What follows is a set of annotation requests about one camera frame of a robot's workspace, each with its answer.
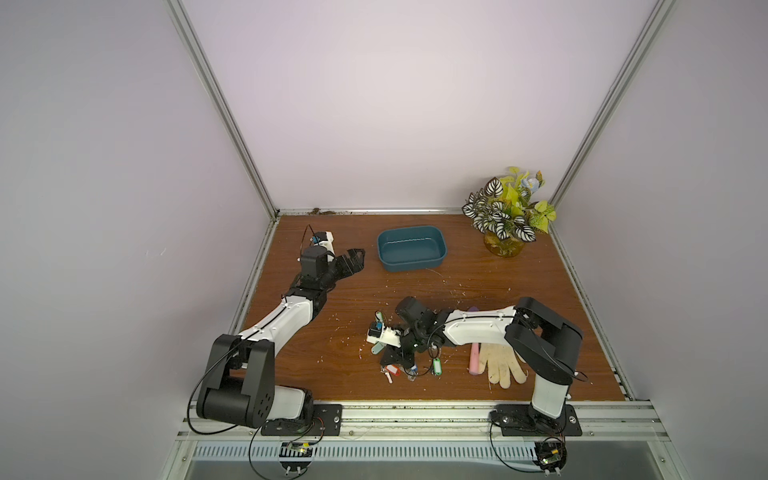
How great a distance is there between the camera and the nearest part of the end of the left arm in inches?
26.9

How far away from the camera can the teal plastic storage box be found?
1.03m

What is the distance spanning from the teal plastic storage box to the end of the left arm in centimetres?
21
